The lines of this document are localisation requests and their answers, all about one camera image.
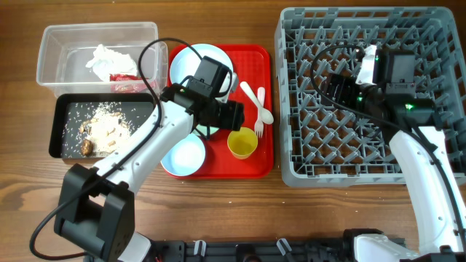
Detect grey dishwasher rack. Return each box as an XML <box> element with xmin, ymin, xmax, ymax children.
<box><xmin>275</xmin><ymin>7</ymin><xmax>465</xmax><ymax>191</ymax></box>

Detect rice and nutshell leftovers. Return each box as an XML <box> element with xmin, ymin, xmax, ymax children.
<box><xmin>60</xmin><ymin>101</ymin><xmax>154</xmax><ymax>159</ymax></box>

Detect yellow cup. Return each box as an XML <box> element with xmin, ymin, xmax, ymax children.
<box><xmin>227</xmin><ymin>127</ymin><xmax>258</xmax><ymax>159</ymax></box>

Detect light blue plate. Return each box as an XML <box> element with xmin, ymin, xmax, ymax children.
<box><xmin>169</xmin><ymin>44</ymin><xmax>239</xmax><ymax>92</ymax></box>

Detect red snack wrapper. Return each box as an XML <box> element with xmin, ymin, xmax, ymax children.
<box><xmin>109</xmin><ymin>74</ymin><xmax>148</xmax><ymax>93</ymax></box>

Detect black waste tray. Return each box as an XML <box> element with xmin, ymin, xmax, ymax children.
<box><xmin>49</xmin><ymin>93</ymin><xmax>155</xmax><ymax>159</ymax></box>

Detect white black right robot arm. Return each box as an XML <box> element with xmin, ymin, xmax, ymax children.
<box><xmin>310</xmin><ymin>45</ymin><xmax>465</xmax><ymax>261</ymax></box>

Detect green bowl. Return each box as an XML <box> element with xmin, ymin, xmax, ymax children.
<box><xmin>192</xmin><ymin>124</ymin><xmax>218</xmax><ymax>136</ymax></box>

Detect red serving tray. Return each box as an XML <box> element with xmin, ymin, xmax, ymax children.
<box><xmin>169</xmin><ymin>44</ymin><xmax>274</xmax><ymax>179</ymax></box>

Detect white plastic spoon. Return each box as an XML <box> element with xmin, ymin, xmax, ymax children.
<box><xmin>240</xmin><ymin>82</ymin><xmax>274</xmax><ymax>124</ymax></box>

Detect light blue small bowl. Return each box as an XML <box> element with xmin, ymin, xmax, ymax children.
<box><xmin>161</xmin><ymin>134</ymin><xmax>206</xmax><ymax>177</ymax></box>

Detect clear plastic waste bin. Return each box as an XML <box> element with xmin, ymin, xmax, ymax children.
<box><xmin>36</xmin><ymin>22</ymin><xmax>168</xmax><ymax>96</ymax></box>

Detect white tissue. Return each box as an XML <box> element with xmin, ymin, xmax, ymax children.
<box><xmin>85</xmin><ymin>44</ymin><xmax>138</xmax><ymax>82</ymax></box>

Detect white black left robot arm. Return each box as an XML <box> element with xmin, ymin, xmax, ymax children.
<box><xmin>29</xmin><ymin>56</ymin><xmax>245</xmax><ymax>261</ymax></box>

